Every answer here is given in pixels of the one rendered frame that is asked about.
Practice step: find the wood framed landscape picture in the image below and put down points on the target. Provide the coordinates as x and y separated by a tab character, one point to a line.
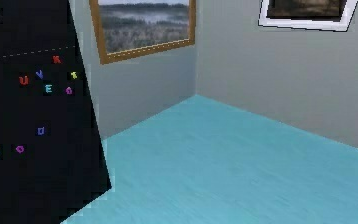
143	28

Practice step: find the black fridge with letter magnets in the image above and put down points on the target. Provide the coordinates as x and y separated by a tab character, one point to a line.
37	110

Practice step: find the white framed dark picture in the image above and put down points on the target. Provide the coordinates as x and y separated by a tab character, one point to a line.
307	13

